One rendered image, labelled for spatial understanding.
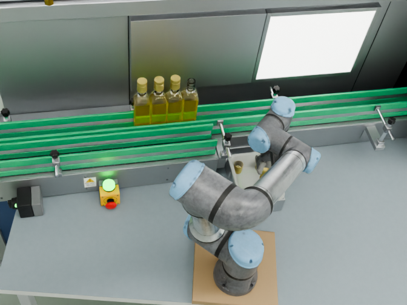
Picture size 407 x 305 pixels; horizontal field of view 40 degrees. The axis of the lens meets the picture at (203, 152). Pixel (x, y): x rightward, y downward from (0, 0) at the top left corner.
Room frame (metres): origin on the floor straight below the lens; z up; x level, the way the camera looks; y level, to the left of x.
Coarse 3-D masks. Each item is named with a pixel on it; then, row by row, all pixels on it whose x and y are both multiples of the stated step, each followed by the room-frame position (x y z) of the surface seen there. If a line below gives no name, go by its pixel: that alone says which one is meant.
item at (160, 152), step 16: (176, 144) 1.23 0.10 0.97; (192, 144) 1.25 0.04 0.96; (208, 144) 1.27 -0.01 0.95; (16, 160) 1.06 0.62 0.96; (32, 160) 1.07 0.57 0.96; (48, 160) 1.09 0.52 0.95; (64, 160) 1.10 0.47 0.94; (80, 160) 1.12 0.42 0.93; (96, 160) 1.14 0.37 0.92; (112, 160) 1.16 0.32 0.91; (128, 160) 1.17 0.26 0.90; (144, 160) 1.19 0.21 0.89; (0, 176) 1.03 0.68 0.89
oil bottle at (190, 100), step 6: (186, 90) 1.38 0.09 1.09; (186, 96) 1.36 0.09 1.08; (192, 96) 1.36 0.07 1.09; (198, 96) 1.37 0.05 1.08; (186, 102) 1.35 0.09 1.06; (192, 102) 1.36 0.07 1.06; (186, 108) 1.35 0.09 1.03; (192, 108) 1.36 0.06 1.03; (186, 114) 1.35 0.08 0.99; (192, 114) 1.36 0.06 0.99; (186, 120) 1.35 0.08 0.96; (192, 120) 1.36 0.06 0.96
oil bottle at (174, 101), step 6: (168, 90) 1.37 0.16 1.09; (168, 96) 1.34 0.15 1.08; (174, 96) 1.34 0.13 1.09; (180, 96) 1.35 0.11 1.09; (168, 102) 1.33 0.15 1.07; (174, 102) 1.34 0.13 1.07; (180, 102) 1.34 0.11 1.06; (168, 108) 1.33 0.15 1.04; (174, 108) 1.34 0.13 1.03; (180, 108) 1.34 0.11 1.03; (168, 114) 1.33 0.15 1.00; (174, 114) 1.34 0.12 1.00; (180, 114) 1.35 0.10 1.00; (168, 120) 1.33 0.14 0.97; (174, 120) 1.34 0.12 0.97; (180, 120) 1.35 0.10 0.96
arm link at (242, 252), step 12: (228, 240) 0.86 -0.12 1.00; (240, 240) 0.87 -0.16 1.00; (252, 240) 0.88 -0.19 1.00; (216, 252) 0.84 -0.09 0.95; (228, 252) 0.83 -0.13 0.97; (240, 252) 0.83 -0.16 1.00; (252, 252) 0.84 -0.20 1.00; (228, 264) 0.82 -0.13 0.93; (240, 264) 0.80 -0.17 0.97; (252, 264) 0.81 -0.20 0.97; (240, 276) 0.80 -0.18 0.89
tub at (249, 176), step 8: (248, 152) 1.34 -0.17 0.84; (256, 152) 1.35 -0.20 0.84; (232, 160) 1.30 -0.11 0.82; (240, 160) 1.32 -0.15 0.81; (248, 160) 1.33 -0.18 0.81; (232, 168) 1.26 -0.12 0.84; (248, 168) 1.32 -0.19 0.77; (240, 176) 1.28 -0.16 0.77; (248, 176) 1.28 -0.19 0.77; (256, 176) 1.29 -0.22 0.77; (240, 184) 1.24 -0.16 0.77; (248, 184) 1.25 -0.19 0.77
